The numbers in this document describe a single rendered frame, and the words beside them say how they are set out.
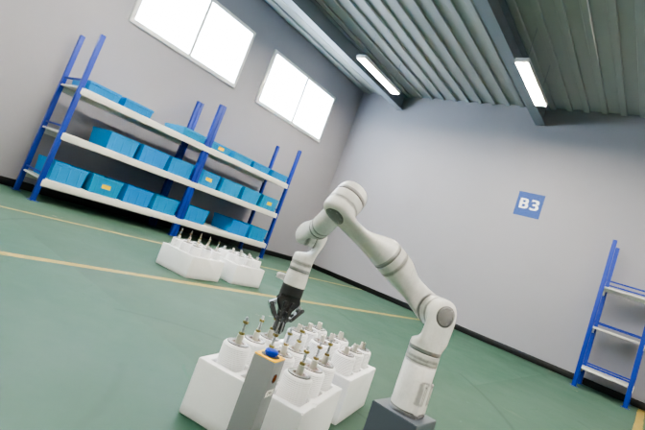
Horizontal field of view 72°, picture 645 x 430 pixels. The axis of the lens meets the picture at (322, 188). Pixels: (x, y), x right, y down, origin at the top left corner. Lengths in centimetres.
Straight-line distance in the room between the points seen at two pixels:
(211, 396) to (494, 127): 760
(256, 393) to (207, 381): 27
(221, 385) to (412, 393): 59
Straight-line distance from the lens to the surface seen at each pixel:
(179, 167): 632
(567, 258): 772
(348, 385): 194
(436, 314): 132
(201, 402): 160
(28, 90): 624
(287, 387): 149
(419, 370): 135
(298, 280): 147
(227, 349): 157
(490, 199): 815
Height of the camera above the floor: 68
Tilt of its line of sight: 6 degrees up
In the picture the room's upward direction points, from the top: 20 degrees clockwise
